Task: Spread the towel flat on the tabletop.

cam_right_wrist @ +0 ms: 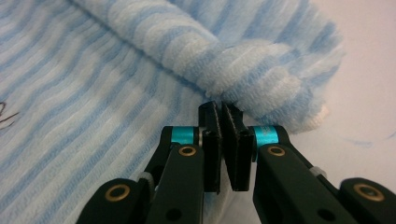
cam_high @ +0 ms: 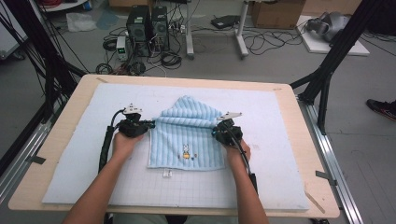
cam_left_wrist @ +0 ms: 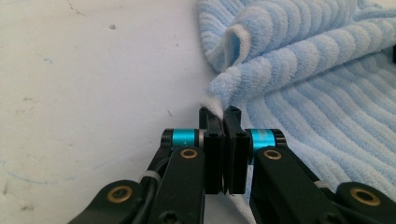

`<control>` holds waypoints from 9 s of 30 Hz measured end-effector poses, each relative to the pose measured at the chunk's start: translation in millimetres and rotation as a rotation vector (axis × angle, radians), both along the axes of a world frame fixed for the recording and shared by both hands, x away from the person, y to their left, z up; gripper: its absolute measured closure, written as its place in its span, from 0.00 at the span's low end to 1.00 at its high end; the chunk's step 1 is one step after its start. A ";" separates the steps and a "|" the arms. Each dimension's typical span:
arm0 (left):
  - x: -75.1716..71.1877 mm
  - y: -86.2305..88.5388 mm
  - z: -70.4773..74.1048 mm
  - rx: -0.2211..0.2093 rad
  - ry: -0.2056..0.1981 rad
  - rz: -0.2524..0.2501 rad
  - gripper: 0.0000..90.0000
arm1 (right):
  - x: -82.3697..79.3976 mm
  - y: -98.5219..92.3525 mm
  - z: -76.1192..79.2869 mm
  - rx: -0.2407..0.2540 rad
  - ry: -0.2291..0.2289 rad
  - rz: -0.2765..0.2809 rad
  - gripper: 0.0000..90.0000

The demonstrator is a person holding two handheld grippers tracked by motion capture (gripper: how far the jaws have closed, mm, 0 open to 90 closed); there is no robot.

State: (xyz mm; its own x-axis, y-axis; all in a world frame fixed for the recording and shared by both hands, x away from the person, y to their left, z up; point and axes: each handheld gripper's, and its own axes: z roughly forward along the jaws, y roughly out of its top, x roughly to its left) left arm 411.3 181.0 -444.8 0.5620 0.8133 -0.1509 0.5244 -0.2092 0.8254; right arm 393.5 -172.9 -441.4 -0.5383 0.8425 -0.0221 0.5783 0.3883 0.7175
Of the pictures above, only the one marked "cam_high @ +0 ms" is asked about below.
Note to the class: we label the white floor board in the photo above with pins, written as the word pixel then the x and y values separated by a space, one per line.
pixel 314 46

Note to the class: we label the white foam mat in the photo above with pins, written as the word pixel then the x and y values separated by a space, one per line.
pixel 264 161

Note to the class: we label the white desk leg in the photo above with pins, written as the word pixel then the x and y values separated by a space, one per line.
pixel 241 34
pixel 189 31

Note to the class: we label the light blue striped towel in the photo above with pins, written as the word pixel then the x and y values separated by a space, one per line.
pixel 186 137

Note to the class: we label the person's right hand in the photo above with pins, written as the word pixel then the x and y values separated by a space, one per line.
pixel 233 154

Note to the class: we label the red equipment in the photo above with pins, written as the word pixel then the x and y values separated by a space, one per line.
pixel 49 2

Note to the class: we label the blue can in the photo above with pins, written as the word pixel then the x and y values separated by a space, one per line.
pixel 87 5

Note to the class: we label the grey tape strip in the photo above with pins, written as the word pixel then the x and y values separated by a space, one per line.
pixel 325 176

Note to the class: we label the black tape strip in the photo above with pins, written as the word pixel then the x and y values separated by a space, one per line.
pixel 36 160

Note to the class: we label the white power supply box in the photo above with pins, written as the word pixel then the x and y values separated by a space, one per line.
pixel 121 46

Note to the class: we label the person's left hand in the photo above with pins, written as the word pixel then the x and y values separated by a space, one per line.
pixel 123 146

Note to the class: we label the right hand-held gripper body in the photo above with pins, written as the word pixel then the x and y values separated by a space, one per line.
pixel 232 133

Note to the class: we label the large cardboard box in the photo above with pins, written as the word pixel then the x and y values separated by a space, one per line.
pixel 277 14

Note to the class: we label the teal sheet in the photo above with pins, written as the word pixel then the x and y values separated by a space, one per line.
pixel 107 20

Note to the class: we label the aluminium rail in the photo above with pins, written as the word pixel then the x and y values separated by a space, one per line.
pixel 334 168
pixel 21 155

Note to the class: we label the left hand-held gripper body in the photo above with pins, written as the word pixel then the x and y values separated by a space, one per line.
pixel 132 127

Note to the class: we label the black flat device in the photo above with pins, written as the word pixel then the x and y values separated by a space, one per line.
pixel 224 21

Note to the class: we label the black computer tower green label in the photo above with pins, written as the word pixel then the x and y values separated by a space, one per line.
pixel 137 31

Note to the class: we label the person's grey trousers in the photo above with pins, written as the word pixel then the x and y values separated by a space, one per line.
pixel 140 219

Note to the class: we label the black metal frame stand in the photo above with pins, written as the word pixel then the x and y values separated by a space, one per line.
pixel 37 46
pixel 336 53

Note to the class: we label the small cardboard box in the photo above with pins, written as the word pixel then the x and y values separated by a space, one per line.
pixel 127 3

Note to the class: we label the clear plastic bag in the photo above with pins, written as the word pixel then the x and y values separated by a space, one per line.
pixel 81 21

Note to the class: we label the round white table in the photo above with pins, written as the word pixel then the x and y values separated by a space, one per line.
pixel 70 5

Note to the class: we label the grey headset device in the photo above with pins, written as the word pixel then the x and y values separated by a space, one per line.
pixel 330 26

